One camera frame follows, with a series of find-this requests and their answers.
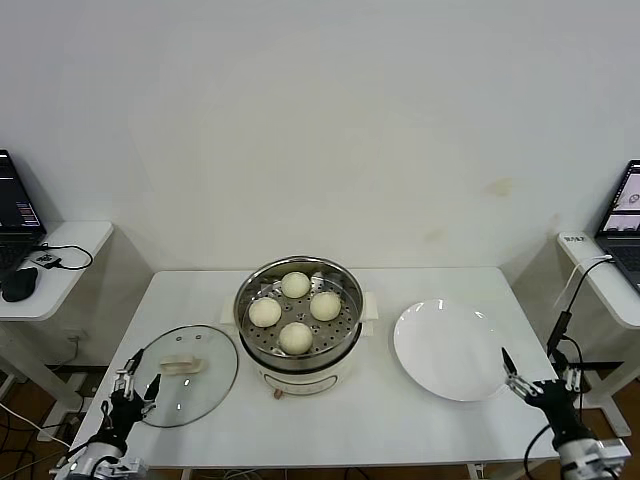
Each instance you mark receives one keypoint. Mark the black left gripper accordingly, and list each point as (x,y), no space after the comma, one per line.
(124,415)

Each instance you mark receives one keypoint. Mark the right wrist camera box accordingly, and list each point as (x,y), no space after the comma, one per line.
(615,452)

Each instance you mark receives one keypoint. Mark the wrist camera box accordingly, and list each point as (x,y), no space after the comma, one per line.
(615,452)
(127,470)

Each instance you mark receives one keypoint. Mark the white side desk with mouse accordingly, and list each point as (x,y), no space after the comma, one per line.
(60,295)

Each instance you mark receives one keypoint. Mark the small black QR device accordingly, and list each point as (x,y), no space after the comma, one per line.
(45,258)

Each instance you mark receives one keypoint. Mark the stainless steel steamer basket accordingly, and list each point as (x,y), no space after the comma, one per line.
(345,335)

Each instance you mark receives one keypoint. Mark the black computer mouse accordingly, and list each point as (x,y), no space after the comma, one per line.
(20,284)

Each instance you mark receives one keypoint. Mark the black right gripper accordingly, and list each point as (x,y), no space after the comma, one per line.
(557,405)

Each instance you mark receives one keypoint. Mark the white wall socket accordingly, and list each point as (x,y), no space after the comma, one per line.
(76,336)

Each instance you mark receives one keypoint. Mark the white steamed baozi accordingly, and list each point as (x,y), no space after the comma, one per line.
(296,337)
(295,285)
(265,312)
(326,306)

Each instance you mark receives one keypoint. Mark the white round plate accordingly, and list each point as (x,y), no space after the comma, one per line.
(450,350)

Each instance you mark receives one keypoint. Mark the grey laptop with light screen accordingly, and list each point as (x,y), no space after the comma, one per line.
(625,220)

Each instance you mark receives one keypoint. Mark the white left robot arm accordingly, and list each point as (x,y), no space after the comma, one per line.
(95,457)

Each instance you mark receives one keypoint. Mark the floor power strip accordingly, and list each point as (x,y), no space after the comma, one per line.
(85,392)

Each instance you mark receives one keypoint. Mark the cream white electric cooker base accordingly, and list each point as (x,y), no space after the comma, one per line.
(300,381)

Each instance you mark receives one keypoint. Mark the black laptop with dark screen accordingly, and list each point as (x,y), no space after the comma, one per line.
(17,200)

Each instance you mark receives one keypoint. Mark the white printed label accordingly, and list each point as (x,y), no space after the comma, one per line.
(575,238)

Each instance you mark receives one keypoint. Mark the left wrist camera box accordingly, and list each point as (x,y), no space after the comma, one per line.
(127,470)

